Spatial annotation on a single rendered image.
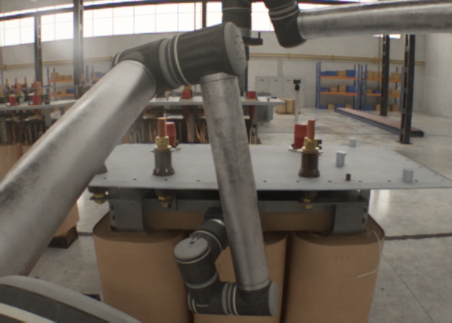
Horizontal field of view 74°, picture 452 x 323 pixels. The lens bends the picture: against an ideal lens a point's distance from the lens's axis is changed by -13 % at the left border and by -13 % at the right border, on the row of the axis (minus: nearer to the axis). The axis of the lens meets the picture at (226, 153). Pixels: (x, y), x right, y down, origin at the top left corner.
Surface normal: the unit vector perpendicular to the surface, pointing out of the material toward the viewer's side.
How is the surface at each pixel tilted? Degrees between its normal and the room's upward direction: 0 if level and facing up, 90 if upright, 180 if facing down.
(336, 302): 90
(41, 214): 76
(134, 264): 90
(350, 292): 90
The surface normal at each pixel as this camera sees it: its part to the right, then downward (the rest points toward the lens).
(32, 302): 0.07, -0.72
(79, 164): 0.92, -0.17
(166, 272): 0.56, 0.18
